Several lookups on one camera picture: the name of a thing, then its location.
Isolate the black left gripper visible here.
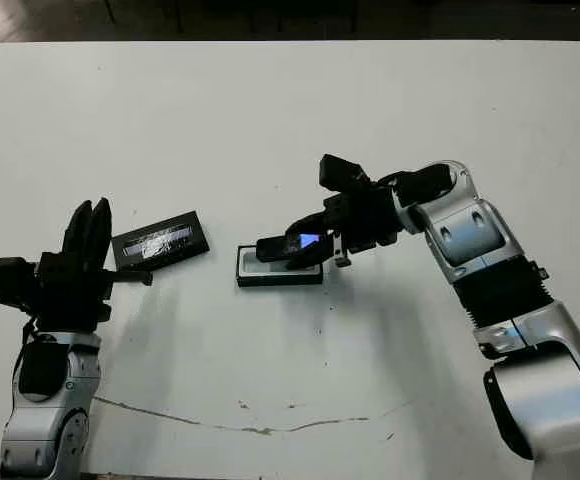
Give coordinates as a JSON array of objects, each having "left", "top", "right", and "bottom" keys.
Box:
[{"left": 29, "top": 197, "right": 154, "bottom": 332}]

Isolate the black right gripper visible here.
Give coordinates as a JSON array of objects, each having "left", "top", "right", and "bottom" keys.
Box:
[{"left": 283, "top": 182, "right": 405, "bottom": 273}]

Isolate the slim black camera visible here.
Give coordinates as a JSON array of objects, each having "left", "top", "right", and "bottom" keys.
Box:
[{"left": 255, "top": 230, "right": 334, "bottom": 265}]

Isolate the black box lid silver print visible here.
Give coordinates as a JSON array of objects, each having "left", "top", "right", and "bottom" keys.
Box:
[{"left": 111, "top": 210, "right": 212, "bottom": 274}]

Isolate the black box white insert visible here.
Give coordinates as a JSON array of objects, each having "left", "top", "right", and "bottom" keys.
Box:
[{"left": 234, "top": 243, "right": 325, "bottom": 289}]

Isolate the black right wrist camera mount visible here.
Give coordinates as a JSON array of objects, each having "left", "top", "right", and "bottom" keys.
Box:
[{"left": 318, "top": 153, "right": 371, "bottom": 194}]

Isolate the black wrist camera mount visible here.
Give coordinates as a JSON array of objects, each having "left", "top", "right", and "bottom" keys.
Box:
[
  {"left": 0, "top": 257, "right": 39, "bottom": 314},
  {"left": 318, "top": 153, "right": 371, "bottom": 194}
]

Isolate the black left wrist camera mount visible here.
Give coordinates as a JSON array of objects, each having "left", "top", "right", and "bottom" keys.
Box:
[{"left": 0, "top": 257, "right": 39, "bottom": 314}]

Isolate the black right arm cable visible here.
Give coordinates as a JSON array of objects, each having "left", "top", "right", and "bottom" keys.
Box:
[{"left": 364, "top": 169, "right": 424, "bottom": 191}]

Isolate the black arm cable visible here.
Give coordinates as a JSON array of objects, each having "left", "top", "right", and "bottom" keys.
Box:
[
  {"left": 364, "top": 169, "right": 424, "bottom": 191},
  {"left": 12, "top": 317, "right": 41, "bottom": 396}
]

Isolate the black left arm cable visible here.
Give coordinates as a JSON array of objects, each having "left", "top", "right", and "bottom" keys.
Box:
[{"left": 12, "top": 317, "right": 41, "bottom": 396}]

